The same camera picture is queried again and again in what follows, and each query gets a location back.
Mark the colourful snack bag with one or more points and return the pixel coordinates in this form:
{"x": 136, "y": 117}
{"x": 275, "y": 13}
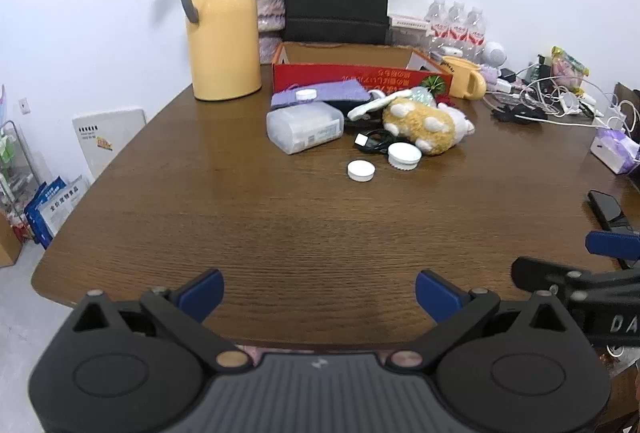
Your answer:
{"x": 567, "y": 65}

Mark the purple tissue pack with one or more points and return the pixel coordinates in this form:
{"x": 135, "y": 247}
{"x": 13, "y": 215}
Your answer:
{"x": 615, "y": 148}

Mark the yellow mug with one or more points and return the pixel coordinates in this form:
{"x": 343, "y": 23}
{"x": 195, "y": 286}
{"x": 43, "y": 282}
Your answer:
{"x": 462, "y": 78}

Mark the shiny green packet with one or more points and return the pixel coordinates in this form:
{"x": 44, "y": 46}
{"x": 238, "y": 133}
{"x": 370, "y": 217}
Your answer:
{"x": 421, "y": 97}

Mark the red cardboard box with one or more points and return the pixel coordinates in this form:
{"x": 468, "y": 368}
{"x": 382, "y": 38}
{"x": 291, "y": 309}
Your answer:
{"x": 320, "y": 75}

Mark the white floor appliance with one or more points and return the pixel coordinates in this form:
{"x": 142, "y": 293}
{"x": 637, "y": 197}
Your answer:
{"x": 110, "y": 133}

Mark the metal storage rack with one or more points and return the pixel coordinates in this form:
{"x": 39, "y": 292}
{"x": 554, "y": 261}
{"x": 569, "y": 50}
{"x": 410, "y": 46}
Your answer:
{"x": 15, "y": 163}

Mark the flat white box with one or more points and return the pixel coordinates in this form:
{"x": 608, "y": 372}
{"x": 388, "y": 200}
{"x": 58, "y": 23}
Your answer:
{"x": 407, "y": 20}

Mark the red artificial rose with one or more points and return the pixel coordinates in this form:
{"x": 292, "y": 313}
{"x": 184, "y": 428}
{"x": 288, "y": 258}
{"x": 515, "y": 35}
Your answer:
{"x": 445, "y": 103}

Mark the black phone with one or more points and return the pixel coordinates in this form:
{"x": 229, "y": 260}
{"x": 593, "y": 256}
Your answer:
{"x": 607, "y": 210}

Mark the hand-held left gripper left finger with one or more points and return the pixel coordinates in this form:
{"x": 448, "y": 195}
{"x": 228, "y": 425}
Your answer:
{"x": 202, "y": 293}

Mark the yellow thermos jug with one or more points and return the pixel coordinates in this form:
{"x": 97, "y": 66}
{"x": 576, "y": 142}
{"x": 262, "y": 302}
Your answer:
{"x": 222, "y": 38}

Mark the white wall outlet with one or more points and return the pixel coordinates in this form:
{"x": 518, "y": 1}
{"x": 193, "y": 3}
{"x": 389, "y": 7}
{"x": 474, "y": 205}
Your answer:
{"x": 23, "y": 104}

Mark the clear water bottle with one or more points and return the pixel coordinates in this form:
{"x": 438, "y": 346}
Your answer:
{"x": 475, "y": 30}
{"x": 437, "y": 20}
{"x": 456, "y": 25}

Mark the navy pouch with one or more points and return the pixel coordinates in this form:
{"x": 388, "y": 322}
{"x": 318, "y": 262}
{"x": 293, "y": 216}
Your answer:
{"x": 347, "y": 107}

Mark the white round device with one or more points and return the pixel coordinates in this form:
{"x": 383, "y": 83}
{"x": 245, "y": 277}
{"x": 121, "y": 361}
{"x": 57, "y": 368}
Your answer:
{"x": 495, "y": 53}

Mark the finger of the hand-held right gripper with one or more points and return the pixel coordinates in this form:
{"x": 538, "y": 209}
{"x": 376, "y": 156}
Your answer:
{"x": 612, "y": 243}
{"x": 540, "y": 272}

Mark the purple wrapped vase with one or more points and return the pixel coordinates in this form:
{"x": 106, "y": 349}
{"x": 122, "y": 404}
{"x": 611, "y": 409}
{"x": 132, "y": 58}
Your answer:
{"x": 270, "y": 13}

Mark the clear plastic box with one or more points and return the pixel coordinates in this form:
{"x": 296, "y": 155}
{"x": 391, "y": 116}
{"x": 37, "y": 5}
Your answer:
{"x": 305, "y": 125}

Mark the small white jar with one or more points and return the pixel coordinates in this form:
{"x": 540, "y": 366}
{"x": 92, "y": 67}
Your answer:
{"x": 306, "y": 94}

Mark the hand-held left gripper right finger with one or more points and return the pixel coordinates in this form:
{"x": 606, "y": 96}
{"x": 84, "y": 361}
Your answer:
{"x": 436, "y": 295}

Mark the yellow plush toy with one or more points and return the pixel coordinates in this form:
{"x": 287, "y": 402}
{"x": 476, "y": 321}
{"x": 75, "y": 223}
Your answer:
{"x": 420, "y": 123}

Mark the brown cardboard carton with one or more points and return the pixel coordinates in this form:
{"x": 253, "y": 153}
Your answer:
{"x": 7, "y": 243}

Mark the white round lid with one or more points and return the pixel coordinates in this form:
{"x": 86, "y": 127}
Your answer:
{"x": 361, "y": 170}
{"x": 404, "y": 155}

